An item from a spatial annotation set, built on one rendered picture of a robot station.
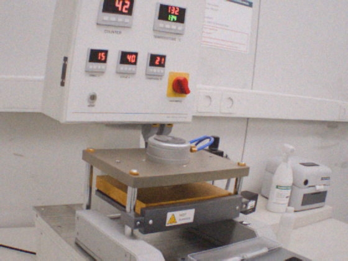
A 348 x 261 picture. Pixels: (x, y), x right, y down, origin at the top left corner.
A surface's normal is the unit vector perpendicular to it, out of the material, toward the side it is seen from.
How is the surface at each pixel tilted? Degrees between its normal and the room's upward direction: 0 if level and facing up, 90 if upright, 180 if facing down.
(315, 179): 87
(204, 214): 90
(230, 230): 90
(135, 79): 90
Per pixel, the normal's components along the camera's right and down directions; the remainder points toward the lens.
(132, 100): 0.61, 0.20
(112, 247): -0.78, 0.00
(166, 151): -0.07, 0.15
